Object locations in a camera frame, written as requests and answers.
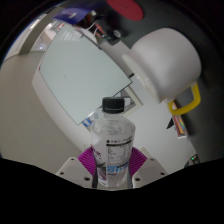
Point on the grey bulletin board with papers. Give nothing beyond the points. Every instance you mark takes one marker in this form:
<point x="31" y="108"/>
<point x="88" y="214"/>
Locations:
<point x="130" y="100"/>

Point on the large glass whiteboard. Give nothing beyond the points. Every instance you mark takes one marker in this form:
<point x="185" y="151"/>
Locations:
<point x="80" y="73"/>

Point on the clear plastic water bottle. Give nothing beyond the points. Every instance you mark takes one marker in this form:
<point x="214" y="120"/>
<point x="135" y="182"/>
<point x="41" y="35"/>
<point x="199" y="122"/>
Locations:
<point x="112" y="146"/>

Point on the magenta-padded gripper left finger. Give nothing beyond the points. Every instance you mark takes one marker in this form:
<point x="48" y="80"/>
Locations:
<point x="74" y="171"/>

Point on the flat round red coaster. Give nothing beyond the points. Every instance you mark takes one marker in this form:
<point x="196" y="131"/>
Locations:
<point x="125" y="9"/>

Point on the red and black tool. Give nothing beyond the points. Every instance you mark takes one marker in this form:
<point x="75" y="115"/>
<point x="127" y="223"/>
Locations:
<point x="100" y="30"/>

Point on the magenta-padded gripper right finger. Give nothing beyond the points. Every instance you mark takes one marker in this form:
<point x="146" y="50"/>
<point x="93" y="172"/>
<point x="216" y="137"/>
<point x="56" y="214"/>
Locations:
<point x="150" y="170"/>

